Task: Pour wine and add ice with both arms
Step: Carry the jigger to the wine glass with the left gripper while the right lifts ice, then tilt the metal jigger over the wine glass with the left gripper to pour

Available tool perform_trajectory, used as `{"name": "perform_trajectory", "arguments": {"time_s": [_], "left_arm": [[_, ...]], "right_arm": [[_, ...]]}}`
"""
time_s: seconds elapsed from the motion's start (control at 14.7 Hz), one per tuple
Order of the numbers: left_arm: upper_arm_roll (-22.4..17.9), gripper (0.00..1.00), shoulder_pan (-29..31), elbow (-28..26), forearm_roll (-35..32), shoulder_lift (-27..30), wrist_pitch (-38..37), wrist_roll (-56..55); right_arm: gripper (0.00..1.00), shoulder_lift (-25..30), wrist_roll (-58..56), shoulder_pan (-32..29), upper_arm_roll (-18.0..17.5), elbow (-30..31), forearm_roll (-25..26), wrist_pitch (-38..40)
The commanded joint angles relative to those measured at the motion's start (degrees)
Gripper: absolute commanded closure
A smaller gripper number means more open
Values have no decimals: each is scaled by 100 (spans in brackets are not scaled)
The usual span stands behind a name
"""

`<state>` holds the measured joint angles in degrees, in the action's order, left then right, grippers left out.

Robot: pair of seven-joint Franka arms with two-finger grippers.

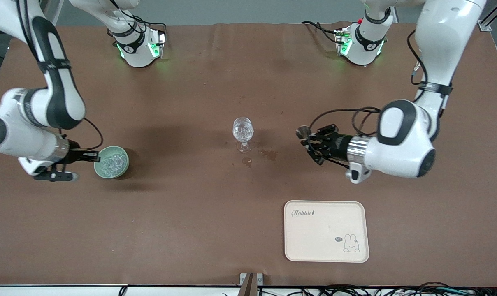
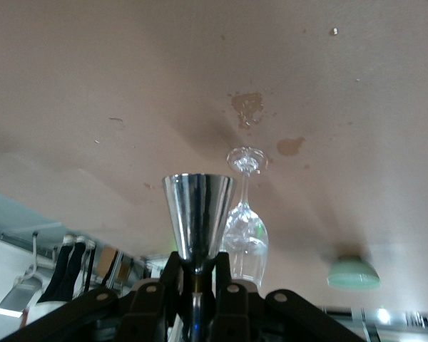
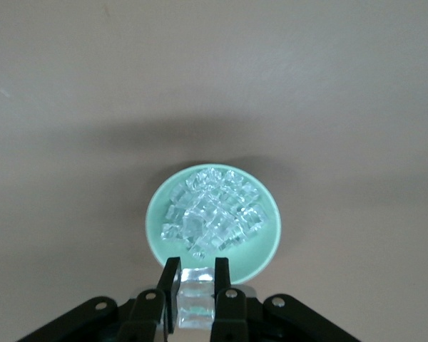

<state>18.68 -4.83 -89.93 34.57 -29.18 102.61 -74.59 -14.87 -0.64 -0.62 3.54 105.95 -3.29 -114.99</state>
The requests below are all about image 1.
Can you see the ice cubes inside glass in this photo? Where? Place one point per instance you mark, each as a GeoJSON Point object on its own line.
{"type": "Point", "coordinates": [243, 130]}

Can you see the green ceramic bowl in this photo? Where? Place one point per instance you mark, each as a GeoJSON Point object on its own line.
{"type": "Point", "coordinates": [125, 168]}

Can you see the aluminium frame profile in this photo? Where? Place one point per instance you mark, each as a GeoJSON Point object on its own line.
{"type": "Point", "coordinates": [493, 14]}

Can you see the cream rabbit print tray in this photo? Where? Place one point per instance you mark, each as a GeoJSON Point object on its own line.
{"type": "Point", "coordinates": [314, 242]}

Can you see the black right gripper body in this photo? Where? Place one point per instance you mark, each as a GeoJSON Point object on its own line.
{"type": "Point", "coordinates": [75, 156]}

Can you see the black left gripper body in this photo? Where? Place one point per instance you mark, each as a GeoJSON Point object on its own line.
{"type": "Point", "coordinates": [337, 147]}

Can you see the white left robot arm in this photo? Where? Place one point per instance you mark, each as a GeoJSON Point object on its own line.
{"type": "Point", "coordinates": [400, 152]}

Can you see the clear ice cubes pile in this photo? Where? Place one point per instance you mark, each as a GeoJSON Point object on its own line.
{"type": "Point", "coordinates": [113, 163]}

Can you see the brown table cover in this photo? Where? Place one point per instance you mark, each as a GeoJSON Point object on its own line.
{"type": "Point", "coordinates": [191, 226]}

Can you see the clear stemmed wine glass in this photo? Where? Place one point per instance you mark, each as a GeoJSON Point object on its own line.
{"type": "Point", "coordinates": [243, 129]}

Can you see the aluminium camera mount post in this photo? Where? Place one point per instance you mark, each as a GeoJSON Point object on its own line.
{"type": "Point", "coordinates": [248, 283]}

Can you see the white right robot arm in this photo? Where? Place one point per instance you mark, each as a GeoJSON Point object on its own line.
{"type": "Point", "coordinates": [10, 135]}

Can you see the steel double jigger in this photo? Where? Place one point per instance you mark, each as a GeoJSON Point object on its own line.
{"type": "Point", "coordinates": [303, 131]}

